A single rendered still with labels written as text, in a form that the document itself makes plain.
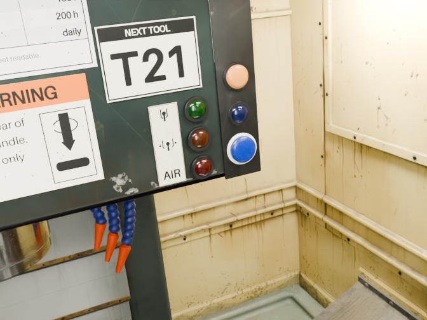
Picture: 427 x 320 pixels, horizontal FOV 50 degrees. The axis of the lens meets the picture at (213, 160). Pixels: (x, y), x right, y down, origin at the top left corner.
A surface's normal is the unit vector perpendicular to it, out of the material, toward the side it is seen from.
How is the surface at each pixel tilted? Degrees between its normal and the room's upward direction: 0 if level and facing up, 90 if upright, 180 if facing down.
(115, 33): 90
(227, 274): 90
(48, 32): 90
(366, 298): 24
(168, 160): 90
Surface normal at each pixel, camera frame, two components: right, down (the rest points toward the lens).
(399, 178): -0.92, 0.21
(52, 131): 0.39, 0.27
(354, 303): -0.46, -0.77
